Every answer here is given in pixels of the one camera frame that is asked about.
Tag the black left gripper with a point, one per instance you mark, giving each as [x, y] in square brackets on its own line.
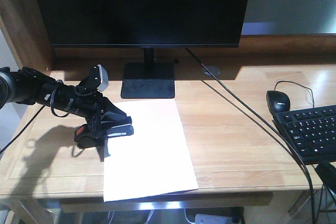
[99, 112]

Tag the black and orange stapler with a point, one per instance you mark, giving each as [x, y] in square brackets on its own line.
[85, 138]

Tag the white paper sheet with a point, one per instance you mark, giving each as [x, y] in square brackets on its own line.
[154, 160]

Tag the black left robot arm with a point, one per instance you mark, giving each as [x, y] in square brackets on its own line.
[29, 86]

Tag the black monitor stand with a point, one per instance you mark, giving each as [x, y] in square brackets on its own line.
[148, 79]

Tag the black computer monitor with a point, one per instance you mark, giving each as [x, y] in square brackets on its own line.
[143, 23]

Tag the black computer mouse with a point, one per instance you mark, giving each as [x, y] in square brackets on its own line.
[277, 101]

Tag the black computer keyboard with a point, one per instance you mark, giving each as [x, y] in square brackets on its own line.
[311, 132]

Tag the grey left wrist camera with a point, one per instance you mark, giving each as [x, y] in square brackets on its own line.
[98, 78]

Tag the grey desk cable grommet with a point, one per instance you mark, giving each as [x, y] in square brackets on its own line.
[211, 71]

